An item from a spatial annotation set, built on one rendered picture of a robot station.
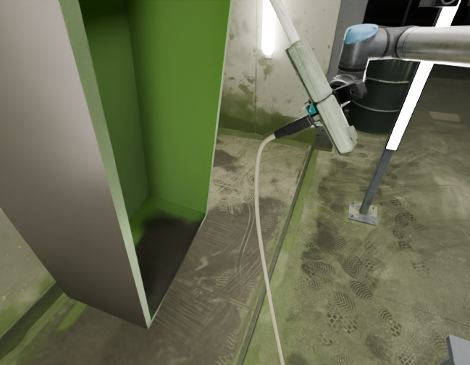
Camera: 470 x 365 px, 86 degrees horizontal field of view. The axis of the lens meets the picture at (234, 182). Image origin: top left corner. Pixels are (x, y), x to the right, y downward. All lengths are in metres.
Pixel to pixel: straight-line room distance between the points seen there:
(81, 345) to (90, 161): 1.37
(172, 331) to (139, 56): 1.30
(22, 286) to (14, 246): 0.21
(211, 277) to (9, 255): 1.08
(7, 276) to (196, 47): 1.46
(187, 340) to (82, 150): 1.24
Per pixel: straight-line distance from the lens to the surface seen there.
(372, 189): 2.00
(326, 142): 2.75
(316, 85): 0.70
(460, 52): 0.83
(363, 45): 0.96
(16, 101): 0.48
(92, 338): 1.71
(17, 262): 1.80
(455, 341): 1.06
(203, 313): 1.57
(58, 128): 0.45
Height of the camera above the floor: 1.47
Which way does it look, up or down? 40 degrees down
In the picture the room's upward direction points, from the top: 3 degrees counter-clockwise
